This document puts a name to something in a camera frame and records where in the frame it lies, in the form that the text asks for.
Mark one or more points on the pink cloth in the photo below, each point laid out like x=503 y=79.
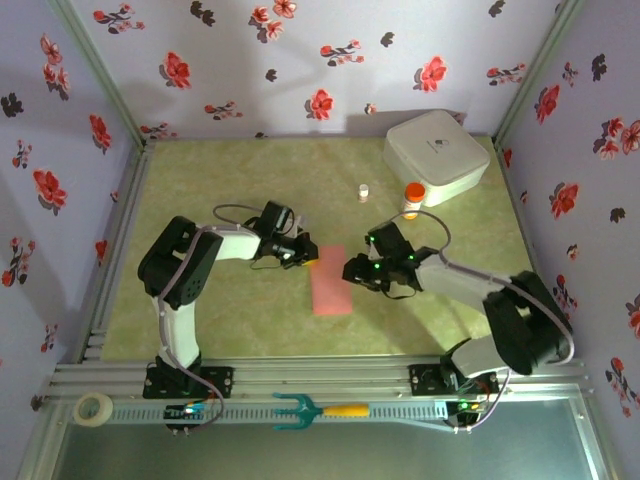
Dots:
x=330 y=290

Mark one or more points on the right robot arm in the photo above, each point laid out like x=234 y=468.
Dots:
x=465 y=285

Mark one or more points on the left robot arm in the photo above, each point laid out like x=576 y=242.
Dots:
x=175 y=330

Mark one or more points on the white square lidded box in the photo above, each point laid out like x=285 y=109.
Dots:
x=435 y=150

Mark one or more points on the small white vial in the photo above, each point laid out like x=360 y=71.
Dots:
x=363 y=192

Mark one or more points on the orange-capped pill bottle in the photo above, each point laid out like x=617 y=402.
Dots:
x=414 y=192

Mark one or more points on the grey metal panel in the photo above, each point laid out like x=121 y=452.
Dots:
x=320 y=455

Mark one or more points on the white tape roll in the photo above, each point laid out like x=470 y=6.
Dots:
x=90 y=421

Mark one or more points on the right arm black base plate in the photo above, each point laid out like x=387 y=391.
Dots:
x=422 y=380

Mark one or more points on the long aluminium frame rail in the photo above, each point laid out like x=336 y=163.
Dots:
x=320 y=375

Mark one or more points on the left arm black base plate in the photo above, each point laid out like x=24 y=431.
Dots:
x=220 y=380

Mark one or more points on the aluminium side rail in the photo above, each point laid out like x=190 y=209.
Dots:
x=116 y=255

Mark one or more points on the aluminium corner post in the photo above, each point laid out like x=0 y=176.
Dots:
x=102 y=75
x=536 y=75

